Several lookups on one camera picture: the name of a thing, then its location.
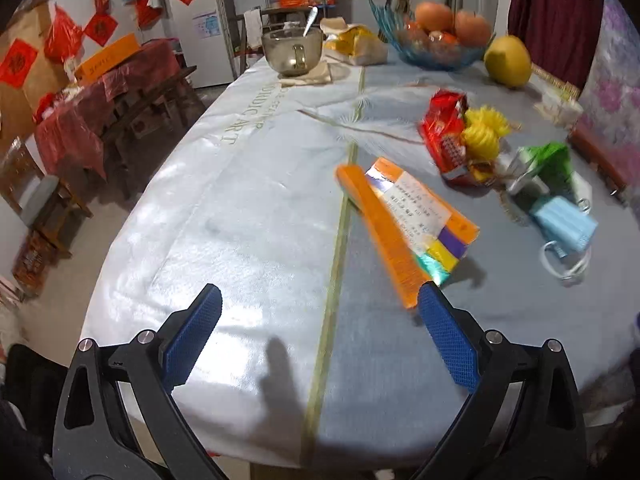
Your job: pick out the plywood panel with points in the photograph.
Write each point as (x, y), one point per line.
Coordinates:
(25, 105)

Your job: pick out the large red diamond poster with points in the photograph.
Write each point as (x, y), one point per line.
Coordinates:
(17, 62)

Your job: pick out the dark red curtain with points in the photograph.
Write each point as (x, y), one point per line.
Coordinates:
(555, 20)

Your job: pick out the small tangerine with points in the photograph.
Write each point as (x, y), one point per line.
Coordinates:
(415, 31)
(440, 38)

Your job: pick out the small paper calendar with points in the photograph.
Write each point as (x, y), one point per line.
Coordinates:
(206, 25)

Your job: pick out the long orange box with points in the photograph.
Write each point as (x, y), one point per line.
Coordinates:
(107, 57)

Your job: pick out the wooden bench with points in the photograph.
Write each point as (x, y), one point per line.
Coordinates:
(150, 100)

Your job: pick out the green foil packet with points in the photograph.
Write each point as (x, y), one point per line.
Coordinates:
(550, 160)

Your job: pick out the gold patterned box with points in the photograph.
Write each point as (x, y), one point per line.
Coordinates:
(555, 80)

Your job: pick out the red paper envelope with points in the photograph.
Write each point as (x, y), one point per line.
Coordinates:
(101, 1)

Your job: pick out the red patterned tablecloth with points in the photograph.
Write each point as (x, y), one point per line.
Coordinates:
(75, 130)

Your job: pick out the blue face mask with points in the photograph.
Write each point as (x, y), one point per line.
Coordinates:
(565, 222)

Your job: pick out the yellow food bag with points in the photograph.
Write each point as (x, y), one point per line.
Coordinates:
(357, 47)

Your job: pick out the red plastic bag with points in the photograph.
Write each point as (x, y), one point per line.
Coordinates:
(62, 35)

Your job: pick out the white refrigerator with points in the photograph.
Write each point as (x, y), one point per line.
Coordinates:
(215, 60)

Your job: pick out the dark wooden chair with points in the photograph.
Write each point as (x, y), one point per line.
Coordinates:
(240, 50)

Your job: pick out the white grey tablecloth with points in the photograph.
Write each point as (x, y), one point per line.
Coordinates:
(225, 240)

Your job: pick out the floral plastic sheet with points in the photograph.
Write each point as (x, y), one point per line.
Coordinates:
(615, 85)

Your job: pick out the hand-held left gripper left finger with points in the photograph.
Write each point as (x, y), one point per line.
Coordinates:
(192, 337)

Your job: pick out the white bowl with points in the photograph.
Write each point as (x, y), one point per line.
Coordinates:
(560, 110)

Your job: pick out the red paper decoration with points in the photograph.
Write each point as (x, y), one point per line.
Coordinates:
(147, 10)

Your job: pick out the multicoloured carton with white label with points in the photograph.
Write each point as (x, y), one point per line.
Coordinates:
(420, 210)

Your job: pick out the orange carton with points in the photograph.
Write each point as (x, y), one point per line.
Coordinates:
(380, 225)

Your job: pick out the red snack packet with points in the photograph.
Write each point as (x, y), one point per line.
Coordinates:
(442, 135)

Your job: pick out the large orange fruit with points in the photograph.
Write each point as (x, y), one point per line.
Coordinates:
(434, 16)
(472, 27)

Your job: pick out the yellow pompom ornament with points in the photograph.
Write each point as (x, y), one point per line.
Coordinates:
(482, 132)

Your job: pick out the red carton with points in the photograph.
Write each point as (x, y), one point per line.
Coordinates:
(30, 265)

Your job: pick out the blue glass fruit bowl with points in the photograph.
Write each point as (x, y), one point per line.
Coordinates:
(435, 60)

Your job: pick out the crumpled beige paper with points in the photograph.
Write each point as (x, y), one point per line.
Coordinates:
(337, 26)

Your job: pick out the white towel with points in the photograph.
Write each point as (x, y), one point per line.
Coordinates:
(253, 21)

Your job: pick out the wooden chair with grey cushion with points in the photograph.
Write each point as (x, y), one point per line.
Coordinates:
(35, 195)

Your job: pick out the metal spoon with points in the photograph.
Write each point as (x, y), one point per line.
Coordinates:
(311, 19)

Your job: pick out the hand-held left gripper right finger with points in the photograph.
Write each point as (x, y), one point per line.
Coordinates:
(447, 345)

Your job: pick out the yellow pomelo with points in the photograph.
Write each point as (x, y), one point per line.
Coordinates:
(507, 60)

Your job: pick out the brown wooden box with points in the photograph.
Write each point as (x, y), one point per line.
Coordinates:
(595, 152)

